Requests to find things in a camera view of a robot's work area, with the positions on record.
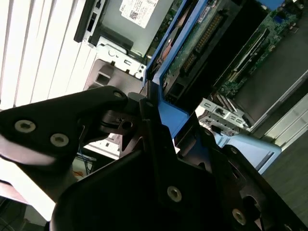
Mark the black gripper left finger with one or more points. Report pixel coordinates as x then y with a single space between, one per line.
72 113

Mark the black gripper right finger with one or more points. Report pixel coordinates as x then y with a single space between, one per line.
252 183

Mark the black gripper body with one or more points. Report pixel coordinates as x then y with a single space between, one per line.
115 204

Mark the hard disk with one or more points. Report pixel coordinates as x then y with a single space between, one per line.
192 48

